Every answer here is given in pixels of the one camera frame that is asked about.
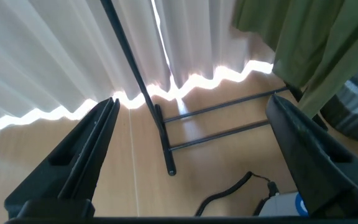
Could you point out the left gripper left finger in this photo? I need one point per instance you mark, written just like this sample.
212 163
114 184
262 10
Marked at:
39 186

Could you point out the green shirt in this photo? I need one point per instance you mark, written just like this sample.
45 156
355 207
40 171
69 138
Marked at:
306 40

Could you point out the beige curtain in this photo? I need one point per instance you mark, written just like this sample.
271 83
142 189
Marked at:
57 46

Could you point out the black clothes rack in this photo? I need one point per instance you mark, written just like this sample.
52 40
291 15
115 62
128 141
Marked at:
126 49

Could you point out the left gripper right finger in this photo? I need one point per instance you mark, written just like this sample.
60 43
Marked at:
315 161

